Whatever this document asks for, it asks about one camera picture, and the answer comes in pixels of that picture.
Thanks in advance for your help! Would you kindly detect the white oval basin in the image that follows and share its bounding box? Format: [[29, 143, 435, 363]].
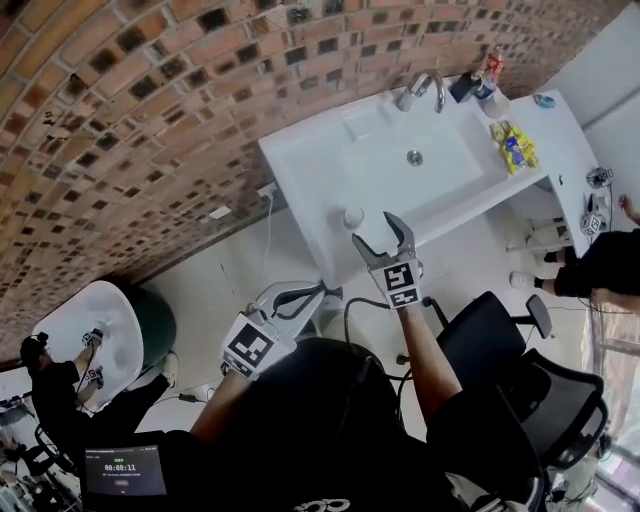
[[31, 279, 147, 407]]

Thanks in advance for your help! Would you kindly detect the yellow packet blue label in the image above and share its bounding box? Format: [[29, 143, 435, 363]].
[[499, 127, 540, 177]]

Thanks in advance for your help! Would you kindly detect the bottle with red cap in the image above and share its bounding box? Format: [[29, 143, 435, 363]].
[[482, 92, 512, 121]]

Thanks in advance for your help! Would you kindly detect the small black device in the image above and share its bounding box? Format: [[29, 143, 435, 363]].
[[586, 167, 616, 189]]

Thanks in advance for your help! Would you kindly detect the person's right forearm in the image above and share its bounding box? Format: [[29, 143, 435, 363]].
[[397, 302, 464, 442]]

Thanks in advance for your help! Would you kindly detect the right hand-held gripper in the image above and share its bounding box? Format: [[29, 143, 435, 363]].
[[351, 211, 426, 311]]

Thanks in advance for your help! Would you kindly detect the thin white cable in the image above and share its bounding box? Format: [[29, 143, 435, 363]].
[[261, 194, 277, 297]]

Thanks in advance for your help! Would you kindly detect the black box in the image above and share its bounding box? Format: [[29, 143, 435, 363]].
[[448, 72, 479, 104]]

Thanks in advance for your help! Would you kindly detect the white sink vanity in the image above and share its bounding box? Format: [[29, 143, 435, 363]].
[[258, 74, 554, 292]]

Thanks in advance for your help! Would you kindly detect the yellow snack packet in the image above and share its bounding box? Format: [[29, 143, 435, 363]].
[[489, 121, 516, 149]]

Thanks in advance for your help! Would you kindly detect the chrome faucet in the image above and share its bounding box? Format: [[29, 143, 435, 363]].
[[396, 71, 448, 115]]

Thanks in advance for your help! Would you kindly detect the black office chair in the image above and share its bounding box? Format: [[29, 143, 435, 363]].
[[422, 291, 609, 472]]

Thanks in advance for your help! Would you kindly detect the white side counter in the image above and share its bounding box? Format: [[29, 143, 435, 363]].
[[509, 88, 604, 262]]

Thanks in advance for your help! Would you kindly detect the person's black clothing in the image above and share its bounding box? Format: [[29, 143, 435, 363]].
[[149, 337, 551, 512]]

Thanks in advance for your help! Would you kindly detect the black tablet screen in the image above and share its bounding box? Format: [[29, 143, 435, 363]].
[[83, 444, 168, 497]]

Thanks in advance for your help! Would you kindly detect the window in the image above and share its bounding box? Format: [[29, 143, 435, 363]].
[[582, 294, 640, 512]]

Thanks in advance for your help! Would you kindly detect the blue white bottle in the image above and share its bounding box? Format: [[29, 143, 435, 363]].
[[473, 74, 499, 101]]

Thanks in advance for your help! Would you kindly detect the dark green barrel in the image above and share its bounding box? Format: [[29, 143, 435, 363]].
[[128, 284, 178, 372]]

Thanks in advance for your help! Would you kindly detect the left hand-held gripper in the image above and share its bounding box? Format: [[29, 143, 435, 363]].
[[219, 279, 329, 383]]

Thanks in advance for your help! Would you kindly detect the person's left forearm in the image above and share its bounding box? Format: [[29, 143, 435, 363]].
[[188, 372, 252, 445]]

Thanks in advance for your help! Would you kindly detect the thick black cable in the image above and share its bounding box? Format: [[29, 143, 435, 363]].
[[342, 297, 417, 397]]

